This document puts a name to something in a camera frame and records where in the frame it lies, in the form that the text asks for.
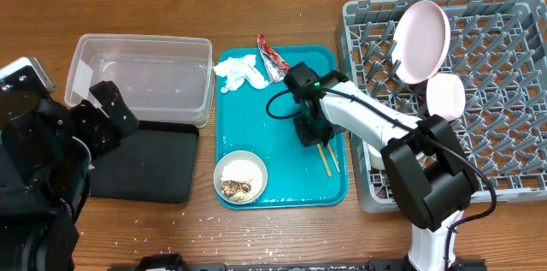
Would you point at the white paper cup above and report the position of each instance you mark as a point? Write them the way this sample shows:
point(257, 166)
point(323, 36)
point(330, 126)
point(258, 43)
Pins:
point(375, 158)

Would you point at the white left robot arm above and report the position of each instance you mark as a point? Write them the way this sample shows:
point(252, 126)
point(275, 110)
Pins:
point(47, 151)

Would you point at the small pink bowl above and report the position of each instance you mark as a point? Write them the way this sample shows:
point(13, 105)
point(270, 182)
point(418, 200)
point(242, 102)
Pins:
point(445, 96)

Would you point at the black rail at bottom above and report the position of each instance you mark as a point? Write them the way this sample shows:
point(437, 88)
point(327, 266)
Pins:
point(175, 262)

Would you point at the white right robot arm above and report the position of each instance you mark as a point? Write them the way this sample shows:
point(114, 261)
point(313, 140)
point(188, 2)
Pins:
point(433, 183)

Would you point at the wooden chopstick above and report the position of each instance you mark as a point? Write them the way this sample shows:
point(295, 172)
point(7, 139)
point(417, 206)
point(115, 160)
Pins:
point(334, 158)
point(324, 160)

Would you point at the grey dishwasher rack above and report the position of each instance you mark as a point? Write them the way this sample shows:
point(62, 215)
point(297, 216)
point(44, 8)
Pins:
point(498, 49)

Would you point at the red foil wrapper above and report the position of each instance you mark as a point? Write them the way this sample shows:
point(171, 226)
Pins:
point(274, 63)

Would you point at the teal plastic tray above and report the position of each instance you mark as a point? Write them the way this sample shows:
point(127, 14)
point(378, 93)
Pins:
point(257, 121)

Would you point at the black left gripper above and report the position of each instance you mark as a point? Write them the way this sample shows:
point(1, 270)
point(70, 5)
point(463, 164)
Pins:
point(85, 115)

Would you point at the crumpled white tissue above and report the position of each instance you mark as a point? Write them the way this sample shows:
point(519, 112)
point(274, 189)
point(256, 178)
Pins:
point(237, 71)

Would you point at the grey bowl with rice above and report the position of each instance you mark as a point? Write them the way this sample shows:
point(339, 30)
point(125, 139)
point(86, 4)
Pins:
point(240, 178)

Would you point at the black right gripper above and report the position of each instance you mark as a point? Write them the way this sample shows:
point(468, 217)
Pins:
point(312, 127)

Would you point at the black plastic tray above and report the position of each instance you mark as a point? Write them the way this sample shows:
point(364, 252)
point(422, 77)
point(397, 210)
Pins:
point(156, 164)

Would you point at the large pink plate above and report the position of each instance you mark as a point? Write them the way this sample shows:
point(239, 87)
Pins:
point(422, 40)

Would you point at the clear plastic container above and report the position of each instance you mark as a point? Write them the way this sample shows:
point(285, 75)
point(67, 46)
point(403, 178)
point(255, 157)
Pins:
point(161, 78)

